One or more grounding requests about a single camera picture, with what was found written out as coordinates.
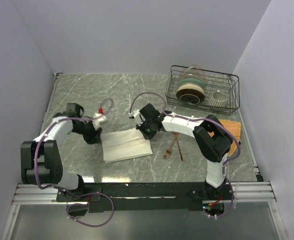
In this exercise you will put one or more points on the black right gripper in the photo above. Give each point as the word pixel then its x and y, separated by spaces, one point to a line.
pixel 141 128

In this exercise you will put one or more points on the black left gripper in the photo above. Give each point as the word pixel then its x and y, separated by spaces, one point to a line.
pixel 94 137

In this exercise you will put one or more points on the white cloth napkin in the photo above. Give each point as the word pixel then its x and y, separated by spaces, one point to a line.
pixel 124 145

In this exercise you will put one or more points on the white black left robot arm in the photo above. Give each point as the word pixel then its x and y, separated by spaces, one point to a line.
pixel 40 159

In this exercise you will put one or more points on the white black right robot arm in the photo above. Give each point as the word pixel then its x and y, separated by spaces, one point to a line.
pixel 211 138

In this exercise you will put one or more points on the rose gold spoon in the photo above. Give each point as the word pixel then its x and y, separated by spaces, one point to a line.
pixel 178 145

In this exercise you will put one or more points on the rose gold fork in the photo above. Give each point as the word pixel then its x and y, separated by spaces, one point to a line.
pixel 169 150

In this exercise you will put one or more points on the dark brown glossy bowl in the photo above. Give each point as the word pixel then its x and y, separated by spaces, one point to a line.
pixel 192 96

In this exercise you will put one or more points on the cream white plate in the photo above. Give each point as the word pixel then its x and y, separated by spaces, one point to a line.
pixel 191 86

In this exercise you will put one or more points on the teal green plate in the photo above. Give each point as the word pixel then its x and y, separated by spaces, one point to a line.
pixel 191 81

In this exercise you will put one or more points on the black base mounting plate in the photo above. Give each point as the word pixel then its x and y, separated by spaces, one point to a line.
pixel 143 196

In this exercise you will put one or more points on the grey ribbed cup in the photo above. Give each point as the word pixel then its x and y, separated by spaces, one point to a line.
pixel 217 101

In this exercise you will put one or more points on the woven bamboo tray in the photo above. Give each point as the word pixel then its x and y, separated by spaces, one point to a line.
pixel 234 128

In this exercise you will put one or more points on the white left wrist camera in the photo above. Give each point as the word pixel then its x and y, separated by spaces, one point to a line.
pixel 99 118

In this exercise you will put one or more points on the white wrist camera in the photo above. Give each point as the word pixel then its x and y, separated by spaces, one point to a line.
pixel 134 114
pixel 99 118

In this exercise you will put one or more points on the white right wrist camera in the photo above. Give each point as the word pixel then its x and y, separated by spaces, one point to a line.
pixel 134 114

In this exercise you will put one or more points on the dark wire dish rack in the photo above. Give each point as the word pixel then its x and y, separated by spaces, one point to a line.
pixel 227 83

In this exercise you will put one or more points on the aluminium frame rail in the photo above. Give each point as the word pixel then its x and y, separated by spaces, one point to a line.
pixel 239 191

